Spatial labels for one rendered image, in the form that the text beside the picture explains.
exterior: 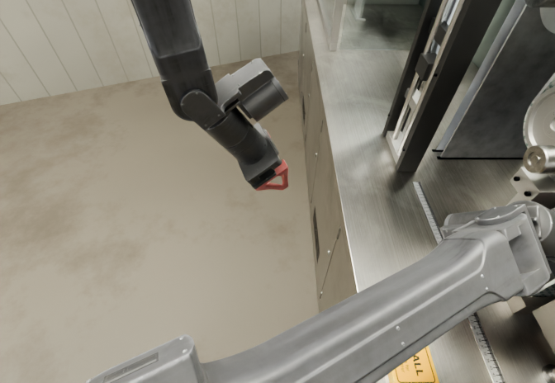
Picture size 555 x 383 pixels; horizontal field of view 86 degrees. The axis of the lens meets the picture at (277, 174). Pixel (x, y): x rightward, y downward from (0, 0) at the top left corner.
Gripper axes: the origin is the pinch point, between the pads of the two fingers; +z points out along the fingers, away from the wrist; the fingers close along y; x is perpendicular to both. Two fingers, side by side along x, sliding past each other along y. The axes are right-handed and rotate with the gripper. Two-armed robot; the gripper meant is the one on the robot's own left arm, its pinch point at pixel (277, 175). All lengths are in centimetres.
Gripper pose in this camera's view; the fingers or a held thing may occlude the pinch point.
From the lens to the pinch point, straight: 57.0
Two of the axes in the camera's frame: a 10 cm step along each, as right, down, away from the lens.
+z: 4.6, 4.5, 7.6
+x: -8.1, 5.7, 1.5
